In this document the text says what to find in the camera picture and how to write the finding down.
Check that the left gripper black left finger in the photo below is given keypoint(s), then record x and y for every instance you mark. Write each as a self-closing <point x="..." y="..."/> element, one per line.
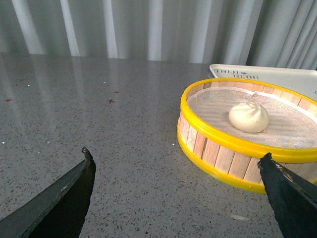
<point x="57" y="212"/>

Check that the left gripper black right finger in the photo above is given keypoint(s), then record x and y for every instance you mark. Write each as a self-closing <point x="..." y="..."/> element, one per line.
<point x="292" y="198"/>

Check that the white steamed bun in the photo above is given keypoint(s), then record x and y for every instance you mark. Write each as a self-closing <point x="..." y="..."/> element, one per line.
<point x="249" y="117"/>

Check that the white bear print tray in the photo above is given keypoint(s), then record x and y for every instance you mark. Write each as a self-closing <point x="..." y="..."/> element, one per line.
<point x="302" y="81"/>

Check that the white mesh steamer liner cloth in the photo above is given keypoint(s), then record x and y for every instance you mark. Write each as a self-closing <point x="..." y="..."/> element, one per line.
<point x="289" y="125"/>

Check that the yellow rimmed wooden steamer basket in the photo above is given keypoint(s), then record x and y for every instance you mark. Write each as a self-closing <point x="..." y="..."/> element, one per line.
<point x="233" y="160"/>

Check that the grey pleated curtain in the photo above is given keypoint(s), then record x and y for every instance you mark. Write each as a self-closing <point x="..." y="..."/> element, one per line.
<point x="273" y="33"/>

